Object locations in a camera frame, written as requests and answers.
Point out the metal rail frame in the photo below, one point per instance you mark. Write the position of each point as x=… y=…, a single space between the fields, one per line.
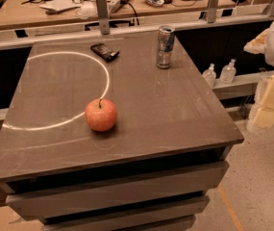
x=126 y=20

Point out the red apple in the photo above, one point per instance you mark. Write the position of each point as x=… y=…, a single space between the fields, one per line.
x=100 y=115

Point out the clear sanitizer bottle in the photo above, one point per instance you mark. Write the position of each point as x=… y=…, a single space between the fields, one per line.
x=228 y=72
x=210 y=75

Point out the dark snack bar packet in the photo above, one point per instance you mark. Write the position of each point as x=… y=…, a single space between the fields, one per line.
x=104 y=51

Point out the white power strip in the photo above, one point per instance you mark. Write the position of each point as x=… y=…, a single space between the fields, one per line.
x=115 y=5

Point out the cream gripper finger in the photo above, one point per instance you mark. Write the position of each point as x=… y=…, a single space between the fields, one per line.
x=257 y=45

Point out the silver blue redbull can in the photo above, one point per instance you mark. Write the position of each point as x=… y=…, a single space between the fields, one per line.
x=166 y=38

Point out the clear sanitizer bottle left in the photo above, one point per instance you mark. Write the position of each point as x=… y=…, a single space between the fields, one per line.
x=210 y=75

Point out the wooden background desk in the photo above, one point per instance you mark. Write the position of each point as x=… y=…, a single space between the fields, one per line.
x=15 y=15

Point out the clear sanitizer bottle right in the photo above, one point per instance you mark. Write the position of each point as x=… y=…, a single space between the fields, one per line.
x=228 y=72

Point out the white paper stack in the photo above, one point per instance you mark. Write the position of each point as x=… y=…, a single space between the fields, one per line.
x=58 y=5

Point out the grey drawer cabinet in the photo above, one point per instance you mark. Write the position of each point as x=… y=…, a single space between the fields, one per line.
x=150 y=172

